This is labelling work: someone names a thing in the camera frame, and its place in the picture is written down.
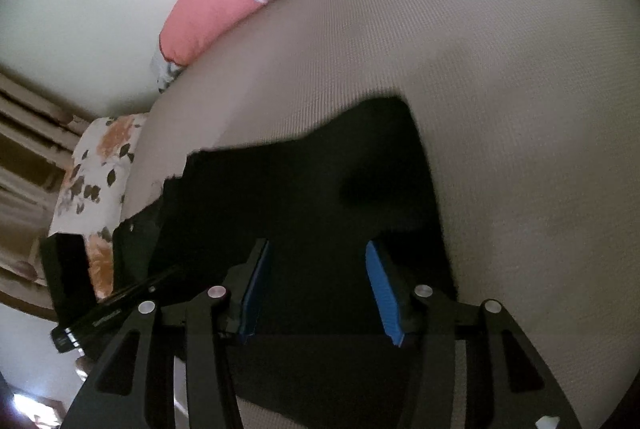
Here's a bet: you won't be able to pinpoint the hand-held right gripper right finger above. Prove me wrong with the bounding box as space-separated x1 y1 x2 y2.
364 240 583 429

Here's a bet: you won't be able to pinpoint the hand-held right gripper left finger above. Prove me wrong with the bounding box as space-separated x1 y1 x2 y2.
62 238 273 429

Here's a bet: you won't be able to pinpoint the black pants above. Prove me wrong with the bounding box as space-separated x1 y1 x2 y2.
112 95 458 429

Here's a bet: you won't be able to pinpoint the white floral pillow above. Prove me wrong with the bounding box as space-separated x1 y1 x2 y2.
47 113 150 302

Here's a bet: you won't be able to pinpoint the bed with beige sheet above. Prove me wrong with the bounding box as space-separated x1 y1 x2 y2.
117 0 640 429

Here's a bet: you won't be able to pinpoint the wooden bed frame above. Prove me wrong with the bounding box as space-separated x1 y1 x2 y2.
0 281 58 312

